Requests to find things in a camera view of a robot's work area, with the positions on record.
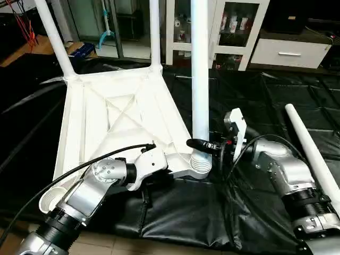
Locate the white plastic table leg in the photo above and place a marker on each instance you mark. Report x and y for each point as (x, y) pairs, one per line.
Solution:
(56, 37)
(311, 149)
(200, 74)
(155, 32)

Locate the black speaker box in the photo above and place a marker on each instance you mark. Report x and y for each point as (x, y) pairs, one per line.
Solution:
(287, 16)

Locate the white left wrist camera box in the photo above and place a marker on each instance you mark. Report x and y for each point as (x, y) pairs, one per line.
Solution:
(149, 162)

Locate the white plastic table top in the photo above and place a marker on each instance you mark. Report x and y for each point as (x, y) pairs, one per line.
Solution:
(117, 117)

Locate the white drawer unit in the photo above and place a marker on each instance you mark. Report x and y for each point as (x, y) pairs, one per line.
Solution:
(289, 52)

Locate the white glass-door cabinet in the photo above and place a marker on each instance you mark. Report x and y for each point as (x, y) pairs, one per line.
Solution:
(228, 32)

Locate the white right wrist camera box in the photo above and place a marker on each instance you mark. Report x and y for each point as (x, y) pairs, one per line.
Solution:
(237, 130)

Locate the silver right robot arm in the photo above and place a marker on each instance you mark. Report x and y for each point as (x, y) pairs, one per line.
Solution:
(289, 175)

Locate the brown wooden desk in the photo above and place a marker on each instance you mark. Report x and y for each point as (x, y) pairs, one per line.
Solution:
(26, 50)

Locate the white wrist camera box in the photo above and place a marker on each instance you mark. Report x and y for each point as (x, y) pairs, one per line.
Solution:
(237, 130)
(149, 162)

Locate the blue and yellow box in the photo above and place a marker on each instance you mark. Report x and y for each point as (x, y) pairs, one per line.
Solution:
(82, 50)

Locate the black work mat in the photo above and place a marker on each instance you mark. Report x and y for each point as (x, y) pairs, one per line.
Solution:
(223, 212)

